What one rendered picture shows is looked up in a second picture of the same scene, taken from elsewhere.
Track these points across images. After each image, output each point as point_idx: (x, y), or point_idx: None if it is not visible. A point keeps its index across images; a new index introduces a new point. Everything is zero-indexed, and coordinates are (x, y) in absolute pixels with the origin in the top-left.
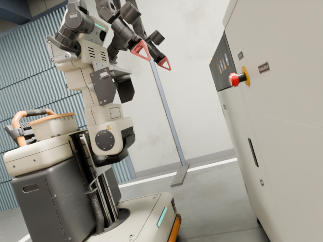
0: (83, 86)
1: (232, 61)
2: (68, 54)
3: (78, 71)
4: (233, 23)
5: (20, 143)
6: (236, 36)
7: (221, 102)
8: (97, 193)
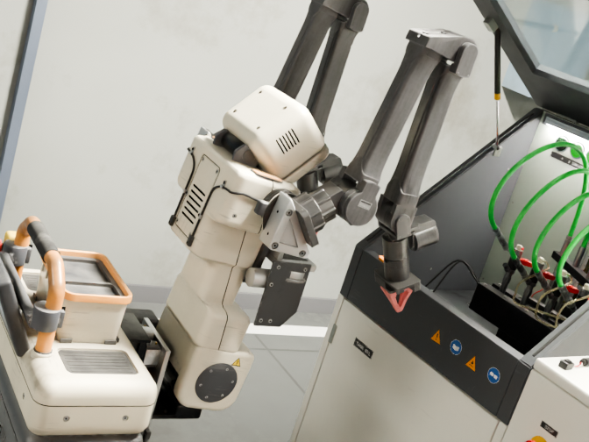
0: (229, 263)
1: (514, 401)
2: (306, 253)
3: (238, 231)
4: (570, 407)
5: (48, 345)
6: (562, 416)
7: (348, 324)
8: None
